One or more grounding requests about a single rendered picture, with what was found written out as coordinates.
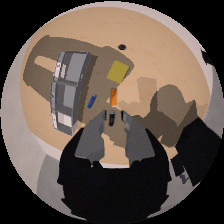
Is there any yellow square pad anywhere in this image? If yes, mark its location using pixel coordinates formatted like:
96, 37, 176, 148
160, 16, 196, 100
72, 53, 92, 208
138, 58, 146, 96
107, 60, 129, 84

